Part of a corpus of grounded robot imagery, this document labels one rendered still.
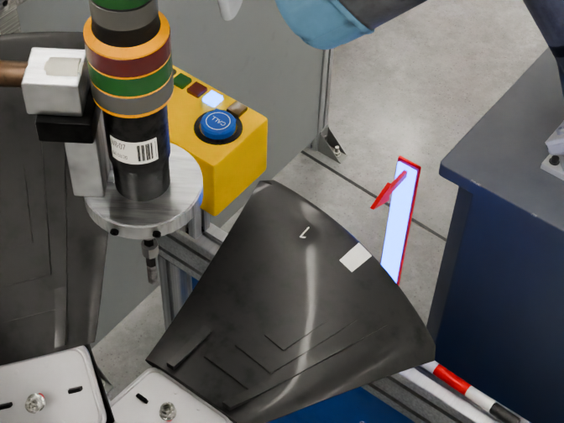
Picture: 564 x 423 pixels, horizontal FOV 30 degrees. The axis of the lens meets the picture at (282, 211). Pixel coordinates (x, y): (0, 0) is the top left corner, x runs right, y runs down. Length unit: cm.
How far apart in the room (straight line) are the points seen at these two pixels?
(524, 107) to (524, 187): 14
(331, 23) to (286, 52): 158
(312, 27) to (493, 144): 64
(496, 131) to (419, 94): 152
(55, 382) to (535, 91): 82
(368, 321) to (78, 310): 29
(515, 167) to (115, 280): 109
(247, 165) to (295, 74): 116
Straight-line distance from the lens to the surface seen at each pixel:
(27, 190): 76
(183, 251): 140
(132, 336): 233
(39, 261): 76
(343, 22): 71
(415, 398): 128
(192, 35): 196
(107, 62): 53
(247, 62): 217
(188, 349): 88
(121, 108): 55
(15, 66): 57
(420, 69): 293
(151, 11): 52
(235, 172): 121
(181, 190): 61
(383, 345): 94
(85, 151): 59
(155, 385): 86
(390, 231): 109
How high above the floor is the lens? 192
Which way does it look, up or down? 49 degrees down
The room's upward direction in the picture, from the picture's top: 2 degrees clockwise
